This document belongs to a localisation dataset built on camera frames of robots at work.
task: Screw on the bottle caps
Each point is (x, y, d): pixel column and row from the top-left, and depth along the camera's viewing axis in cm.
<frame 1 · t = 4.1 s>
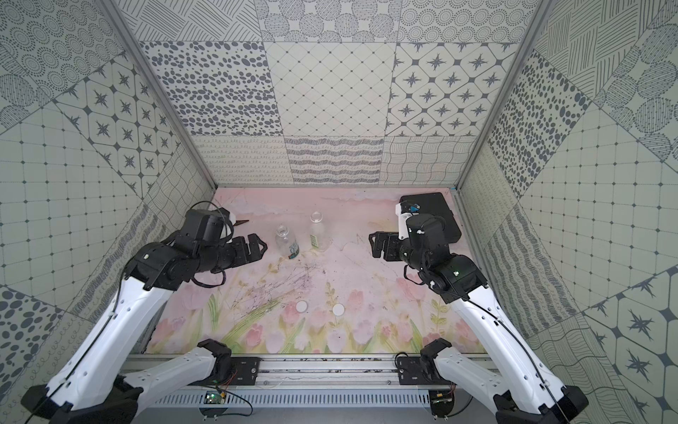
left hand: (251, 244, 68), fingers open
right hand: (384, 240, 70), fingers open
short clear plastic bottle: (285, 245, 90), point 12 cm above the table
tall clear plastic bottle: (319, 240, 94), point 10 cm above the table
white bottle cap left: (301, 306, 88), on the table
white bottle cap right: (338, 309, 87), on the table
black plastic tool case: (438, 200, 112), point 6 cm above the table

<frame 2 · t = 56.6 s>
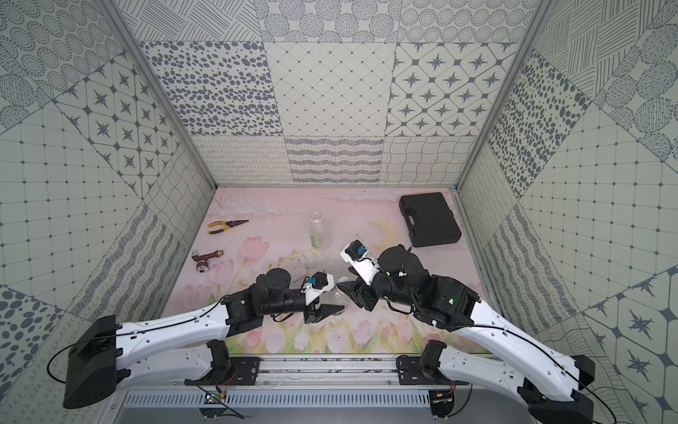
left hand: (341, 289, 68), fingers open
right hand: (347, 278, 64), fingers open
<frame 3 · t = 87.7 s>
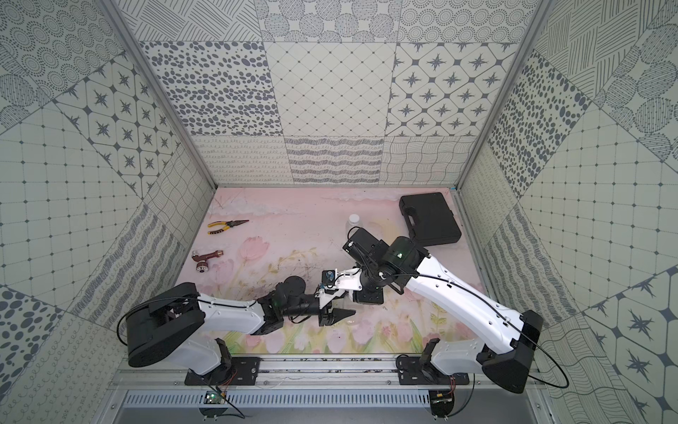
left hand: (353, 296, 75), fingers open
right hand: (361, 288, 69), fingers open
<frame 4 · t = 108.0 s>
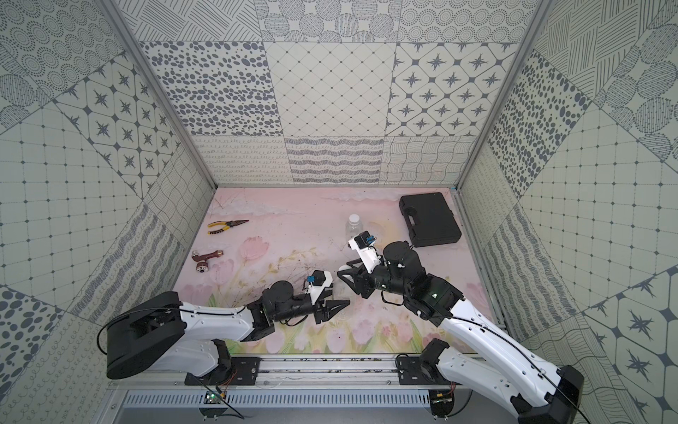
left hand: (347, 290, 73), fingers open
right hand: (344, 272, 69), fingers open
